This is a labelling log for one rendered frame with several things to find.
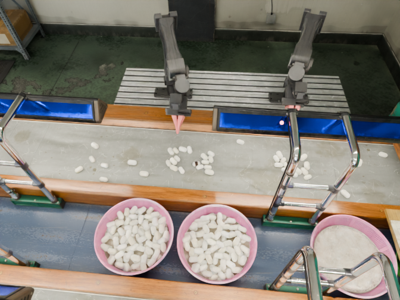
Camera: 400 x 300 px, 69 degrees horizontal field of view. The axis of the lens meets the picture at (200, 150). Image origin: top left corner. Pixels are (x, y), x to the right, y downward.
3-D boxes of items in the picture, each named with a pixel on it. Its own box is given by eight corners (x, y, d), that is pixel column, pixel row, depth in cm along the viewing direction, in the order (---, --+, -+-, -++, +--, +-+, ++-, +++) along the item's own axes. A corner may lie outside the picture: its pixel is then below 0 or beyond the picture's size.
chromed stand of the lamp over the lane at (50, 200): (35, 165, 127) (-31, 85, 92) (79, 168, 126) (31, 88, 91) (14, 205, 116) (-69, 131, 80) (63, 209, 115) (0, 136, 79)
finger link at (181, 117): (182, 134, 117) (183, 110, 116) (164, 133, 117) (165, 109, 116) (184, 134, 123) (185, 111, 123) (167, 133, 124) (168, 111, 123)
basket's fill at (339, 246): (305, 227, 109) (310, 221, 104) (368, 232, 108) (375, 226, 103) (314, 292, 95) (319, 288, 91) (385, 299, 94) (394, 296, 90)
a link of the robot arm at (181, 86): (196, 90, 110) (190, 58, 109) (173, 94, 109) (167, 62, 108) (191, 94, 122) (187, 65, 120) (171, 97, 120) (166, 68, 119)
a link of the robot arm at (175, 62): (189, 72, 115) (174, 1, 119) (166, 75, 114) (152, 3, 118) (187, 83, 128) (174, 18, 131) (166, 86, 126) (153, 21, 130)
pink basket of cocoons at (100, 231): (113, 206, 115) (106, 194, 108) (180, 212, 114) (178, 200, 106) (91, 278, 99) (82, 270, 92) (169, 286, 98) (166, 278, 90)
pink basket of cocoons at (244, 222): (171, 225, 110) (169, 215, 103) (237, 207, 115) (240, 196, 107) (188, 300, 95) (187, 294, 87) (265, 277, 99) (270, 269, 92)
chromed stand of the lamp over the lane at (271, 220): (259, 182, 121) (283, 104, 86) (309, 186, 120) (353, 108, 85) (261, 225, 110) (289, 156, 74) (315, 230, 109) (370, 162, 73)
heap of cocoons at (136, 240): (115, 209, 114) (111, 202, 109) (175, 214, 112) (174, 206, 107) (97, 272, 100) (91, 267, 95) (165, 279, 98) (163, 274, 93)
